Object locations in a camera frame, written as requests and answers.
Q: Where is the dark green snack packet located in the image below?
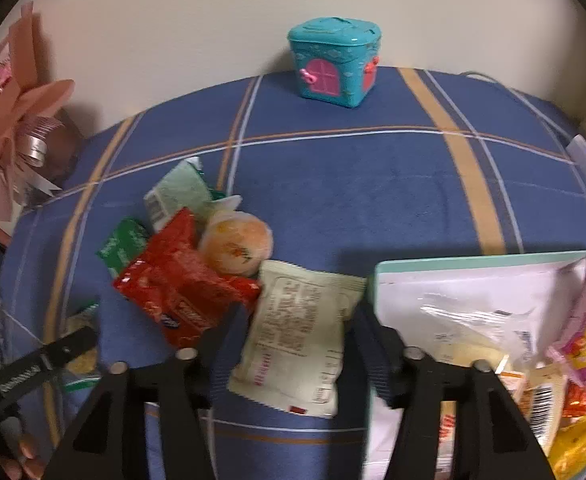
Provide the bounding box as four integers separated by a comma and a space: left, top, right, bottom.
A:
96, 217, 150, 278

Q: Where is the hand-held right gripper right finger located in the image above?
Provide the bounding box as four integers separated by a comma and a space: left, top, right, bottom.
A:
354, 305, 556, 480

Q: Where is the bread packet with orange print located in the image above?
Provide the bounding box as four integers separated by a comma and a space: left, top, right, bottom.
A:
498, 360, 569, 456

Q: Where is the white power cable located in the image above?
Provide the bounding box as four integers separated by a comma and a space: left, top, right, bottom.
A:
459, 70, 574, 148

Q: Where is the red snack packet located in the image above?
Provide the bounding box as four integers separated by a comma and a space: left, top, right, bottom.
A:
112, 207, 263, 350

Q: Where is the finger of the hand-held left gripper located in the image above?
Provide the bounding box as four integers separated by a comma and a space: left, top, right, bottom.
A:
38, 326, 98, 376

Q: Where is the white power strip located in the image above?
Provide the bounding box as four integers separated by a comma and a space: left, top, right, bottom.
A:
566, 134, 586, 196

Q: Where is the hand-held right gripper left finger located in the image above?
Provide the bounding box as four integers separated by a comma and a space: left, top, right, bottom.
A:
43, 305, 254, 480

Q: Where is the round cake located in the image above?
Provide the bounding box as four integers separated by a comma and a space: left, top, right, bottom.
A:
63, 302, 101, 393

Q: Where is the person's left hand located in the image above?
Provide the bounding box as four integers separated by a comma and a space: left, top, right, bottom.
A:
0, 430, 48, 480

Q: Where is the teal toy house box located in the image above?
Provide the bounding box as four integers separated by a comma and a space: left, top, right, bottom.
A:
287, 16, 384, 109

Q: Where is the light green snack packet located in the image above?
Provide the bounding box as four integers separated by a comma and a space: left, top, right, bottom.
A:
143, 157, 214, 233

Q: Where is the yellow snack packet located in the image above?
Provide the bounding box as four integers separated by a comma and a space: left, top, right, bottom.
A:
548, 407, 586, 480

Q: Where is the orange jelly cup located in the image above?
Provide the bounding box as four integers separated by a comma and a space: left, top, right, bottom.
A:
198, 210, 274, 277

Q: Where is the cream snack packet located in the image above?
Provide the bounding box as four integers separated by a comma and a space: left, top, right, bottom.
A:
227, 259, 369, 419

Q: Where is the white box with teal rim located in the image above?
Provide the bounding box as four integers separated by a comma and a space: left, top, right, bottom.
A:
363, 249, 586, 480

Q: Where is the pink paper flower bouquet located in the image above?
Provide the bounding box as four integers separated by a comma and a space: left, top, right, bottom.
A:
0, 2, 76, 223

